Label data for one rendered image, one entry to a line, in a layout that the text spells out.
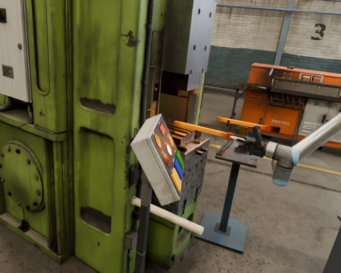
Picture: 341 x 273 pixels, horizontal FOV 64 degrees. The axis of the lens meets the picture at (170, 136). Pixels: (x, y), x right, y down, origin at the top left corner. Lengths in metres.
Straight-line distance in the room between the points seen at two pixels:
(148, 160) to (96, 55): 0.77
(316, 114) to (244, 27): 4.68
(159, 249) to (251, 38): 7.78
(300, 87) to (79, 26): 3.93
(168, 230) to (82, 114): 0.94
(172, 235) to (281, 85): 3.54
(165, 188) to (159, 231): 0.94
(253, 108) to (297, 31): 4.40
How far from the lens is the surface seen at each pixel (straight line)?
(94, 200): 1.89
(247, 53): 9.09
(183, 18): 1.51
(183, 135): 1.67
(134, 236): 1.75
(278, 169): 1.59
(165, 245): 2.02
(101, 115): 1.53
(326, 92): 4.99
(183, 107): 1.98
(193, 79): 1.61
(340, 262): 2.13
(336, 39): 9.22
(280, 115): 5.14
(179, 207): 1.80
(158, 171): 1.03
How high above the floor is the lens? 1.54
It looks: 20 degrees down
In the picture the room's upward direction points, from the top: 6 degrees clockwise
